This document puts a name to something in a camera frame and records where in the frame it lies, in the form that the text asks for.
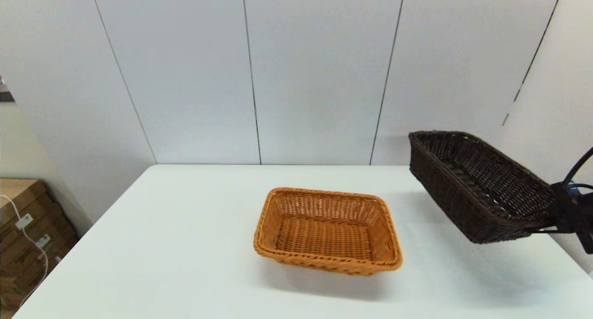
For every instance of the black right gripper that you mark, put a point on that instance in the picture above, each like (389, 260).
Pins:
(572, 212)

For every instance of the dark brown wicker basket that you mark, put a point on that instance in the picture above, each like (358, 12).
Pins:
(482, 189)

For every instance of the orange wicker basket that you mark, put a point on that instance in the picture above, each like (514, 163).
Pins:
(324, 235)

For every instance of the brown cardboard box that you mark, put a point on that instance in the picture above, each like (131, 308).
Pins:
(18, 194)
(28, 268)

